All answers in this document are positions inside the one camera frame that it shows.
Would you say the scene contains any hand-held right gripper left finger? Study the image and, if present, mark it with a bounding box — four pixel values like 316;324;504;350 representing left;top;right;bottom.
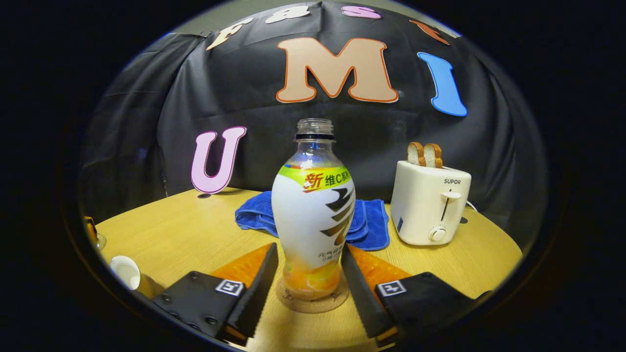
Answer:
152;242;279;343

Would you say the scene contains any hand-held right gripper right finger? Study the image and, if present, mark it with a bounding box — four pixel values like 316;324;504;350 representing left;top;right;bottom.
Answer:
341;243;482;348

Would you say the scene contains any round wooden coaster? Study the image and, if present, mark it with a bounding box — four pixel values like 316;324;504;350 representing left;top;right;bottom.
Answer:
275;276;350;314

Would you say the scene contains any white teacup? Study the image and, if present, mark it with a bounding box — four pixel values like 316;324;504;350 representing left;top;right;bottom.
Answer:
109;255;164;300

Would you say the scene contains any plastic water bottle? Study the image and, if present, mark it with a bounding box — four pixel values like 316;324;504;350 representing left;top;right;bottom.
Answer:
271;118;356;301

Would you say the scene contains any blue folded towel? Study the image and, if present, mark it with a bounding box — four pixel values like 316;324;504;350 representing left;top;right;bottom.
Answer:
235;191;391;252

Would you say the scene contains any white toaster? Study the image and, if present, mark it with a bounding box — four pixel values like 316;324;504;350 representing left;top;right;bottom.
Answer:
390;160;472;246

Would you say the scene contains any toast bread slice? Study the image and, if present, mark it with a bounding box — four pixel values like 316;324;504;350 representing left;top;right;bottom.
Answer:
407;142;427;167
423;143;444;169

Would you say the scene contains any black backdrop cloth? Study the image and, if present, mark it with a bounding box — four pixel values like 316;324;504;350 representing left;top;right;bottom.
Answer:
78;0;549;245

